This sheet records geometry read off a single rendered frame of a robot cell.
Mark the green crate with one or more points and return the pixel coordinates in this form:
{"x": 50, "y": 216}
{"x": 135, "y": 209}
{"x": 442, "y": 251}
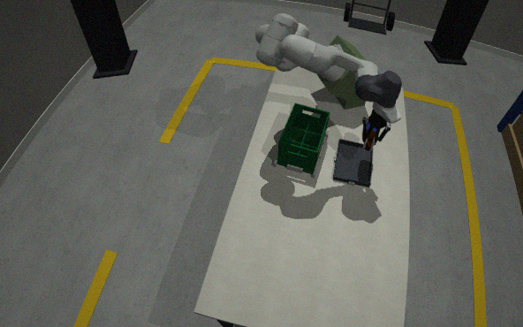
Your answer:
{"x": 315, "y": 128}

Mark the brown bottle with blue label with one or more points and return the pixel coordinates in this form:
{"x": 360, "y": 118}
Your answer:
{"x": 371, "y": 137}

